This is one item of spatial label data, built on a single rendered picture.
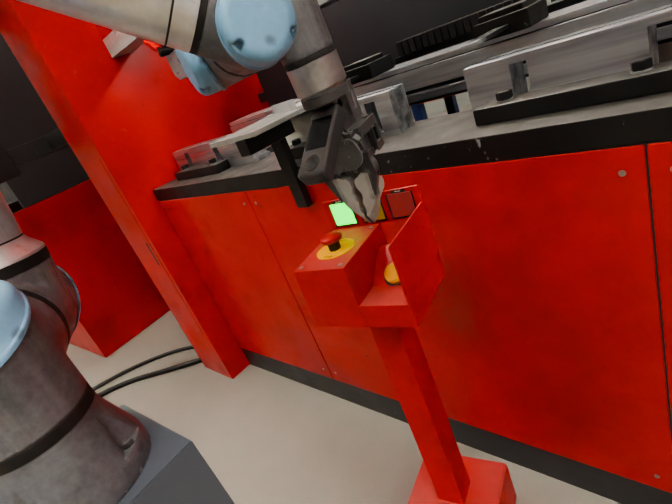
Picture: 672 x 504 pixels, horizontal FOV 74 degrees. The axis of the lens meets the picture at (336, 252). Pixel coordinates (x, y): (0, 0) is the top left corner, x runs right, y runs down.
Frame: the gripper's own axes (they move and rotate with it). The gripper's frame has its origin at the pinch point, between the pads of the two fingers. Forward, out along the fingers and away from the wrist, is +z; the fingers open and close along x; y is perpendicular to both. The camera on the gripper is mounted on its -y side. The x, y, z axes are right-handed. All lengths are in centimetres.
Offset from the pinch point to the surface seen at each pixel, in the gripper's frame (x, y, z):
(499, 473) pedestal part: -4, 3, 72
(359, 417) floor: 48, 21, 86
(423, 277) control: -4.8, 0.7, 13.1
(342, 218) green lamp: 11.8, 9.7, 4.5
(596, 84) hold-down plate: -31.6, 21.7, -4.6
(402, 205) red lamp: -1.2, 9.7, 3.8
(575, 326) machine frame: -23.7, 12.9, 35.7
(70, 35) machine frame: 116, 55, -55
